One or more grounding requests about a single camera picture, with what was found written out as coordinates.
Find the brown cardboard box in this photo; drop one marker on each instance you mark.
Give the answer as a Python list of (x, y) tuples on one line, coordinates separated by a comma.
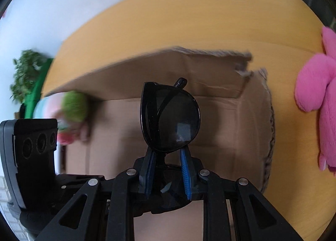
[(223, 130)]

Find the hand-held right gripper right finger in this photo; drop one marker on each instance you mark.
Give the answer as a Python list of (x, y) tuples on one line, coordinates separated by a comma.
[(185, 174)]

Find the pink pig plush teal dress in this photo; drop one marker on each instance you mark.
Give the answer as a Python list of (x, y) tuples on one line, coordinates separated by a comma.
[(71, 114)]

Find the green potted plant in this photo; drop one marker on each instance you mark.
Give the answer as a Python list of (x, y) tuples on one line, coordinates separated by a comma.
[(27, 72)]

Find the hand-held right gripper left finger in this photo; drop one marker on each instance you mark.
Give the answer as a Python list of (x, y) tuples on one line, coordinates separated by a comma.
[(149, 171)]

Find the wooden desk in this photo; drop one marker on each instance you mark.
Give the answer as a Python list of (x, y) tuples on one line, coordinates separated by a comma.
[(210, 20)]

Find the black sunglasses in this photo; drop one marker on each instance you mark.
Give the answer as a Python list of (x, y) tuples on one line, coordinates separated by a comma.
[(173, 114)]

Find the pink plush toy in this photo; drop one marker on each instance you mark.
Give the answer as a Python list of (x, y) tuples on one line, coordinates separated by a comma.
[(320, 93)]

